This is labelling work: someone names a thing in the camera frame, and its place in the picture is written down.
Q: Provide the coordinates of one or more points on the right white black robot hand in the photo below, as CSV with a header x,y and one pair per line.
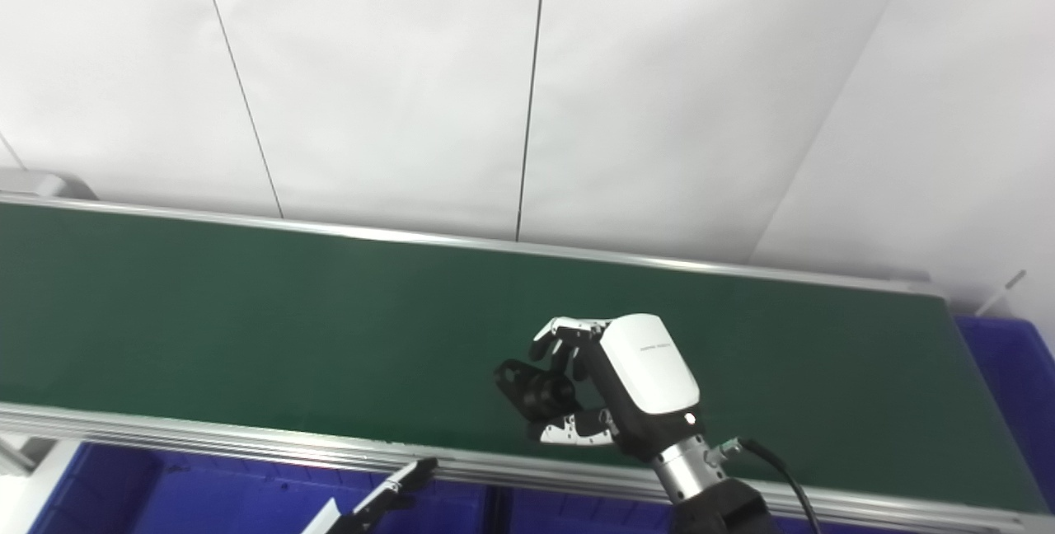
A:
x,y
651,369

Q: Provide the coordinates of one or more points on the aluminium conveyor leg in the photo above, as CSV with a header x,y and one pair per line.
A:
x,y
16,456

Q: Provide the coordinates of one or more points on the blue plastic bin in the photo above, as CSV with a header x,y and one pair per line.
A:
x,y
577,513
165,493
1022,369

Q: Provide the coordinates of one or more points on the black flanged machine part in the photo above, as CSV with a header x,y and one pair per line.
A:
x,y
536,390

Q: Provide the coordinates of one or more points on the green conveyor belt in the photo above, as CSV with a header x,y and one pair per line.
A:
x,y
206,435
247,311

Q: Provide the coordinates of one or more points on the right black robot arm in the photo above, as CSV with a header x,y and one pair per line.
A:
x,y
717,509

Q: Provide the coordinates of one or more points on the thin white rod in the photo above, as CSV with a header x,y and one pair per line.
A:
x,y
1005,288

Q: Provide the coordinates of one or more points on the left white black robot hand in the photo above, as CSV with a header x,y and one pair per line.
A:
x,y
375,509

